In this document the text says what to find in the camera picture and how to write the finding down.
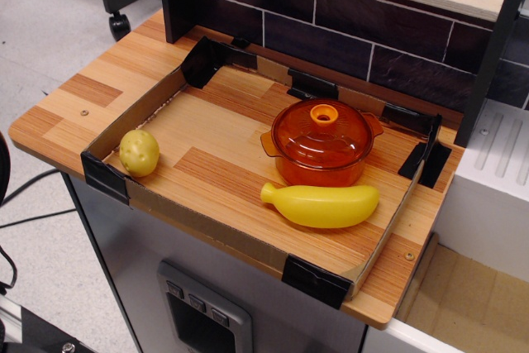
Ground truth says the orange transparent pot lid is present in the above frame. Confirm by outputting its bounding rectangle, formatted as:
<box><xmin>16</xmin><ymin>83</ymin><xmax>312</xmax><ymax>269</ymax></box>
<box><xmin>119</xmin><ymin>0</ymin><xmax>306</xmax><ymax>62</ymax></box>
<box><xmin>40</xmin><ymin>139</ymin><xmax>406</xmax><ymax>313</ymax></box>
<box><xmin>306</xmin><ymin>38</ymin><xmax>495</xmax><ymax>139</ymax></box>
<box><xmin>271</xmin><ymin>99</ymin><xmax>384</xmax><ymax>169</ymax></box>

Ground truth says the orange transparent plastic pot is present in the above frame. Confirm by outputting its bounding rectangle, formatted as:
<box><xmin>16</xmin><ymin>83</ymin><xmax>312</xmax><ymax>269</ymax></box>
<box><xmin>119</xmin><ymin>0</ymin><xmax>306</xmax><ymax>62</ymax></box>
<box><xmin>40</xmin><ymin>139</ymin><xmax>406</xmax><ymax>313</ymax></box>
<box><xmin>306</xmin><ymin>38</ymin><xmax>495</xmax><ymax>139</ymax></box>
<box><xmin>260</xmin><ymin>109</ymin><xmax>384</xmax><ymax>187</ymax></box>

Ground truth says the black caster chair base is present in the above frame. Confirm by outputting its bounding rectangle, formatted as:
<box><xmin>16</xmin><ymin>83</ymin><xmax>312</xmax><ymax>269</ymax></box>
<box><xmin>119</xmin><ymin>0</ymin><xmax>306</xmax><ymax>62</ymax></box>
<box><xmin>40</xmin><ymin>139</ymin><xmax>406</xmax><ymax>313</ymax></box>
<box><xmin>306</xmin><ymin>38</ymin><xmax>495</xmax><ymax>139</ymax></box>
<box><xmin>102</xmin><ymin>0</ymin><xmax>138</xmax><ymax>41</ymax></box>

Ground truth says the yellow plastic potato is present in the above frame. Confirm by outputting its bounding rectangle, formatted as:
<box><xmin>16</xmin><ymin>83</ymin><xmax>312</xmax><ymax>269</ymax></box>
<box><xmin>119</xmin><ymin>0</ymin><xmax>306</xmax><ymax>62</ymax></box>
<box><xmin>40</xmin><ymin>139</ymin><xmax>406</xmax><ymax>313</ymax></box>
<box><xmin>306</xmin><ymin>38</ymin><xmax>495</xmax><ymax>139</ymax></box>
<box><xmin>119</xmin><ymin>129</ymin><xmax>160</xmax><ymax>178</ymax></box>

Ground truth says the yellow plastic banana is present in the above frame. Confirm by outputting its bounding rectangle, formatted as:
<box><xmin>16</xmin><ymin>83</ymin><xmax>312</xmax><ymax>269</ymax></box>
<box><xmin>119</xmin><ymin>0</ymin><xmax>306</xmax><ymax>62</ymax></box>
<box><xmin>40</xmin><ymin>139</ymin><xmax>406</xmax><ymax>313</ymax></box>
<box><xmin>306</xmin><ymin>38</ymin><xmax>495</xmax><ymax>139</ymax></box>
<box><xmin>260</xmin><ymin>183</ymin><xmax>379</xmax><ymax>228</ymax></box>

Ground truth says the cardboard fence with black tape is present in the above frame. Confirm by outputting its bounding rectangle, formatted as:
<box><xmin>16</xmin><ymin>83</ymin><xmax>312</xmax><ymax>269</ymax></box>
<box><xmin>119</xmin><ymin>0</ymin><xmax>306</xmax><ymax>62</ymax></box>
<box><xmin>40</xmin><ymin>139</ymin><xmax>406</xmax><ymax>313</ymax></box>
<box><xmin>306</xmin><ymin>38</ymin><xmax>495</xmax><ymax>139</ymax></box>
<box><xmin>81</xmin><ymin>37</ymin><xmax>450</xmax><ymax>323</ymax></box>

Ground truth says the grey toy oven panel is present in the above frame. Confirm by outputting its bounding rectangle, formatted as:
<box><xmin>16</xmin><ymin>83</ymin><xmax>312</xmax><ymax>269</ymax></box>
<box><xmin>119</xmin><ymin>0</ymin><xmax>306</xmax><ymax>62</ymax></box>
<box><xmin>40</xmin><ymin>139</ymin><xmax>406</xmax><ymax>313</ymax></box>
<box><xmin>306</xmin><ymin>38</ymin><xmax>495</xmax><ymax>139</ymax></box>
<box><xmin>157</xmin><ymin>261</ymin><xmax>254</xmax><ymax>353</ymax></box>

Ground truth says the white toy sink unit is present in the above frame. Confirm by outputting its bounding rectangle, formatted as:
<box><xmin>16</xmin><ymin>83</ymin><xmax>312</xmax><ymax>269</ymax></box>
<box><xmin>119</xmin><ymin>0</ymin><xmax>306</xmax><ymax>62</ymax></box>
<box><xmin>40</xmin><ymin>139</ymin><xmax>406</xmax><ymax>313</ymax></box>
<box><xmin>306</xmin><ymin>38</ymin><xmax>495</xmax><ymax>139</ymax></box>
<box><xmin>363</xmin><ymin>100</ymin><xmax>528</xmax><ymax>352</ymax></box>

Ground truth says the black floor cable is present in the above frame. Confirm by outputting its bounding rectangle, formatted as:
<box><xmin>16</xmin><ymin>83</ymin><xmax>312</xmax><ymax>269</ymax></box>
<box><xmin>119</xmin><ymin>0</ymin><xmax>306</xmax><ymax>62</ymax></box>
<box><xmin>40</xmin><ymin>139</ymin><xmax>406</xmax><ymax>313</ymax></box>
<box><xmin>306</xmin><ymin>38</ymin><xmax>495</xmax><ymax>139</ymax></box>
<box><xmin>0</xmin><ymin>167</ymin><xmax>78</xmax><ymax>229</ymax></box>

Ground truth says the black upright post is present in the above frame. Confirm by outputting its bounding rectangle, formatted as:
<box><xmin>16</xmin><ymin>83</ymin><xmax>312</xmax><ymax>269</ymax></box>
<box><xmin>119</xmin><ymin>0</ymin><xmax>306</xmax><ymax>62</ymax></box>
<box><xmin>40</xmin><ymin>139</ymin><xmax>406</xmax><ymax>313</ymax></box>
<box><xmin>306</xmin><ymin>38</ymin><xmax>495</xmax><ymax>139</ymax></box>
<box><xmin>454</xmin><ymin>0</ymin><xmax>525</xmax><ymax>148</ymax></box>

